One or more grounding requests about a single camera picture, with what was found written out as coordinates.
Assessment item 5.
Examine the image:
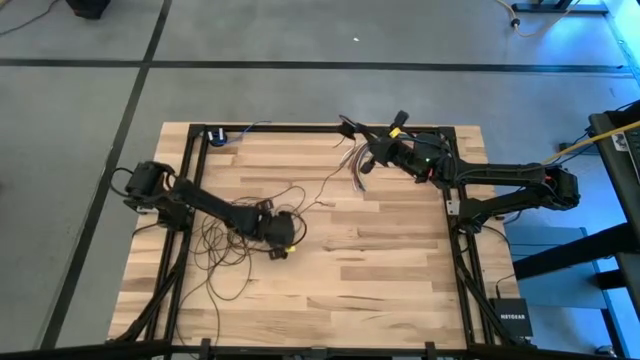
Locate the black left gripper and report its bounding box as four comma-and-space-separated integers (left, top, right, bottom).
252, 198, 304, 261

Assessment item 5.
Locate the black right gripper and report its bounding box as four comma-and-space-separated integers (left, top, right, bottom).
351, 109, 442, 177

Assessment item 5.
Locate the long thin black cord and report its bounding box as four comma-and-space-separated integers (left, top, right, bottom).
174, 134, 359, 347

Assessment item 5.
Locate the blue round device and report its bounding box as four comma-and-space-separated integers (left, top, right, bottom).
207, 127, 229, 148

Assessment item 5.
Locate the black stand base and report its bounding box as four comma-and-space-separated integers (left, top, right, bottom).
510, 0, 609, 15

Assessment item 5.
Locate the black side desk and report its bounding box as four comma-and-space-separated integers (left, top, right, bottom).
512, 99, 640, 359

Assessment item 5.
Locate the colourful cable bundle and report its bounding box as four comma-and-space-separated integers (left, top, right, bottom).
344, 142, 374, 174

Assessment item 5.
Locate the beige cable with plug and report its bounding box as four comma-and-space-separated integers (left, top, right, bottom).
494, 0, 584, 39

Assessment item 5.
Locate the black switch cable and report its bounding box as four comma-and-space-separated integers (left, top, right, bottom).
494, 272, 516, 301

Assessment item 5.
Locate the black Netgear network switch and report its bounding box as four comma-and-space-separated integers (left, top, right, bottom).
488, 297, 534, 339

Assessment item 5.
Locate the yellow hanging cable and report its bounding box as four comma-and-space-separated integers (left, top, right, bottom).
542, 119, 640, 165

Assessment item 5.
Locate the grey floor cable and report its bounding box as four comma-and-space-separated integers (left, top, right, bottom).
0, 0, 61, 37

